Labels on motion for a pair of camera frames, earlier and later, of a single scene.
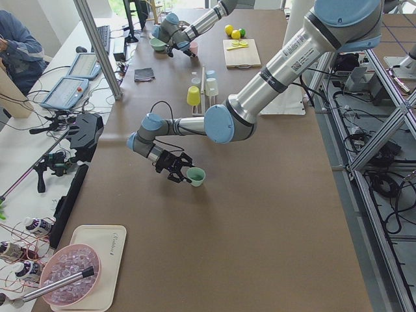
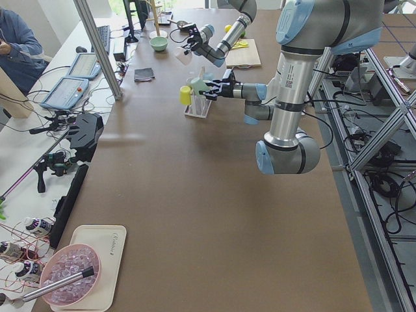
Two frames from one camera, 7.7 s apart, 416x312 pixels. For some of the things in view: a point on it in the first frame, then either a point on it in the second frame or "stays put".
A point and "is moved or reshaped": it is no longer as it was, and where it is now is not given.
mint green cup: x=196 y=175 -> x=197 y=85
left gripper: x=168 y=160 -> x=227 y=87
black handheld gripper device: x=57 y=162 stays put
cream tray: x=109 y=241 stays put
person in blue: x=21 y=52 stays put
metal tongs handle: x=43 y=290 stays put
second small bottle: x=10 y=251 stays put
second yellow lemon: x=229 y=29 stays put
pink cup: x=194 y=47 is moved or reshaped
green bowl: x=157 y=44 stays put
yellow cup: x=193 y=97 -> x=185 y=94
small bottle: x=35 y=224 stays put
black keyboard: x=104 y=32 stays put
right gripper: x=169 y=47 -> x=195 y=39
